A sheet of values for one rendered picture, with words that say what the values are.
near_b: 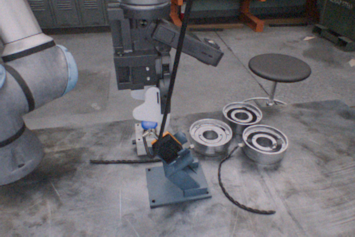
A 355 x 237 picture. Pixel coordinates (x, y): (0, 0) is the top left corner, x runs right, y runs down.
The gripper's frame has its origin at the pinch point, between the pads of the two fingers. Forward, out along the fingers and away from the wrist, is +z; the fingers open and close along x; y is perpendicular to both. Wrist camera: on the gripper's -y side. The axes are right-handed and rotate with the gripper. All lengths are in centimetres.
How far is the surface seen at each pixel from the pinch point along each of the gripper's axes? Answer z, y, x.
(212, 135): 16.8, -14.1, -12.6
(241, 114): 16.2, -24.5, -19.0
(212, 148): 14.9, -12.0, -5.8
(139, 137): 13.6, 4.6, -11.3
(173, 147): 6.6, -1.6, 1.1
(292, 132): 18.1, -36.1, -11.0
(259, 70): 36, -62, -80
